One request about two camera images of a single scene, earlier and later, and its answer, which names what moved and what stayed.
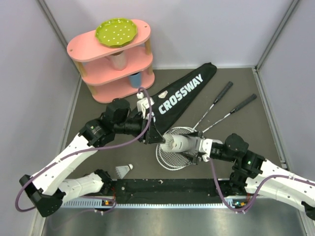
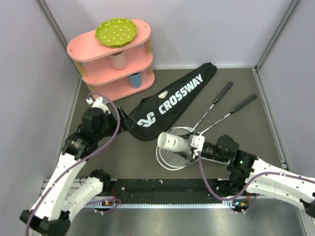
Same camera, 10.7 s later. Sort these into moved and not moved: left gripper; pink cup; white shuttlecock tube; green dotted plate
Moved: left gripper
Not moved: green dotted plate; pink cup; white shuttlecock tube
